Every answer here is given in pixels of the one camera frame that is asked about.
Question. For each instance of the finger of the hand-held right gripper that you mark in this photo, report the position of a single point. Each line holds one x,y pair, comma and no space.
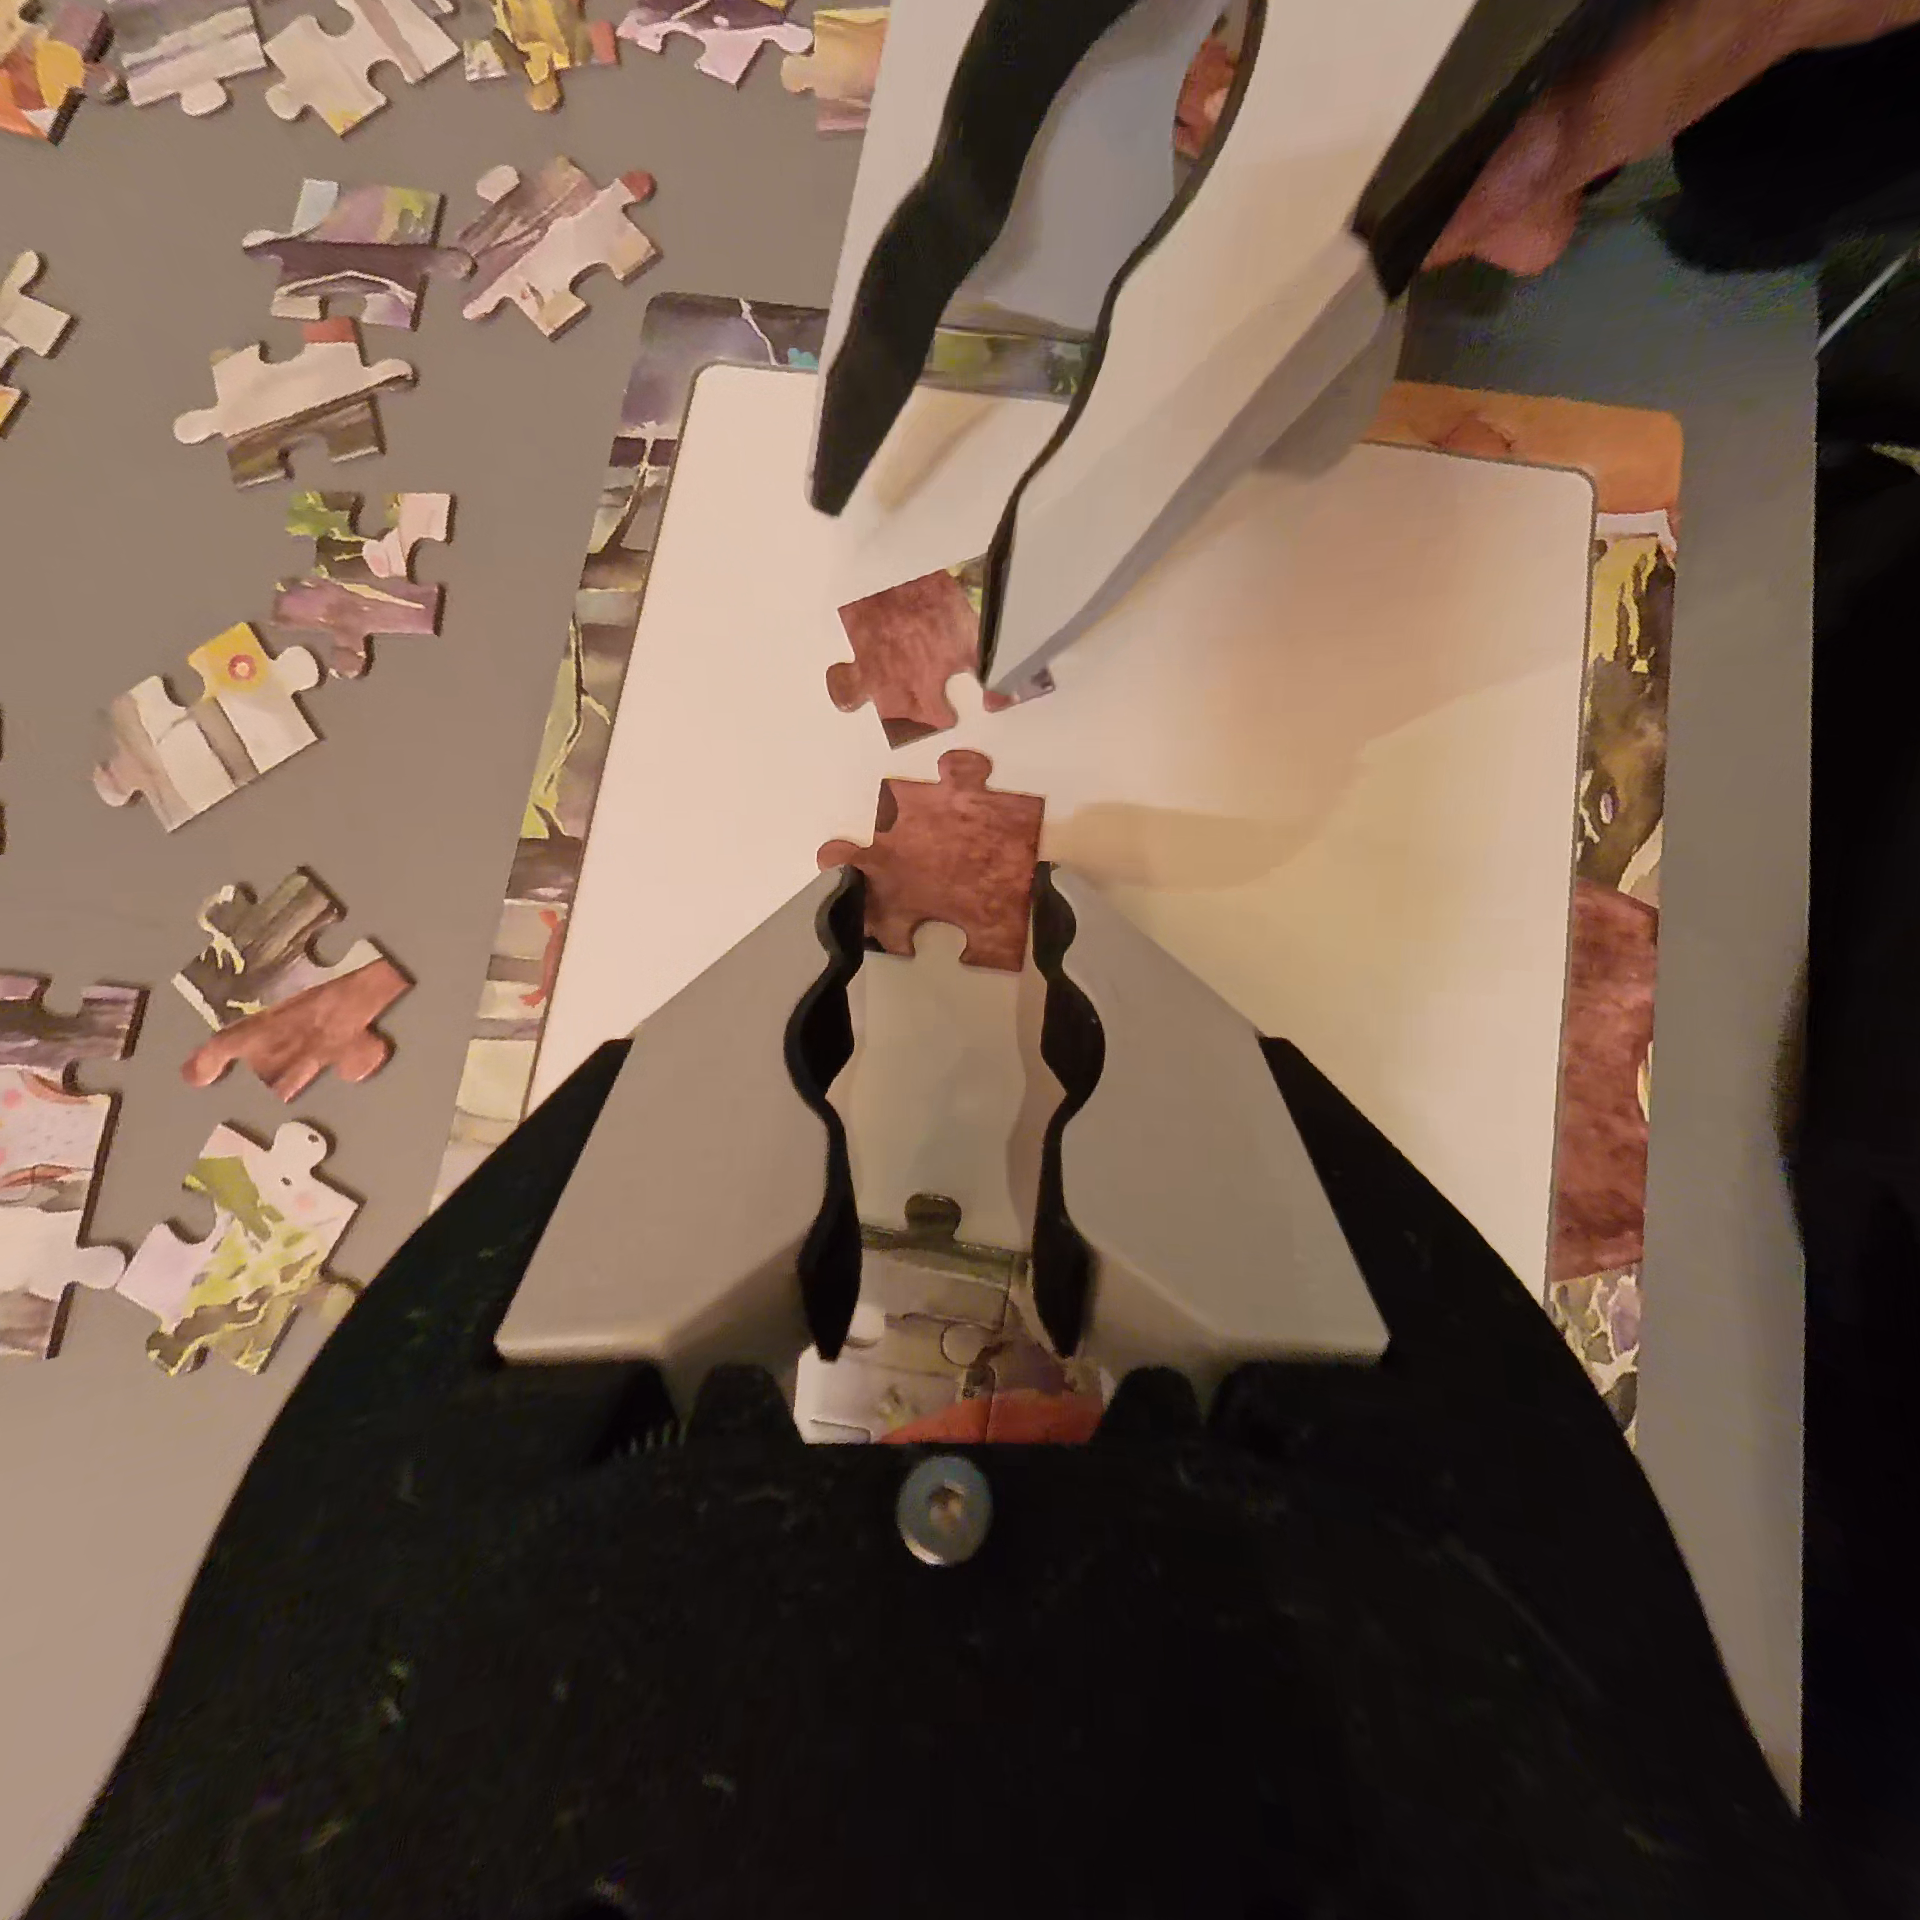
904,88
1276,300

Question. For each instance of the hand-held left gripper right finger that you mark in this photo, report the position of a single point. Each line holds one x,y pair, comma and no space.
1200,1200

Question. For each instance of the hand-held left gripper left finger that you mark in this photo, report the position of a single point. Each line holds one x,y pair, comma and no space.
674,1200

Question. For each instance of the plain brown puzzle piece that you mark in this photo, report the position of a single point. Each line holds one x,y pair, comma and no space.
960,868

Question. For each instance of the printed frame puzzle tray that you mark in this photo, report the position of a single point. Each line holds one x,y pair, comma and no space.
1350,748

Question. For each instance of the brown and green puzzle piece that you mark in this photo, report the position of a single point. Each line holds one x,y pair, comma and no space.
908,655

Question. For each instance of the person's right hand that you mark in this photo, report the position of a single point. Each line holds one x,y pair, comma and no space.
1547,182

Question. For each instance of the assembled grey puzzle section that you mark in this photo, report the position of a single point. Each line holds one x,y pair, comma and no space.
960,1320

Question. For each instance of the scattered loose puzzle pieces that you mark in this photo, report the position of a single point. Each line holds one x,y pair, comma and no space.
195,735

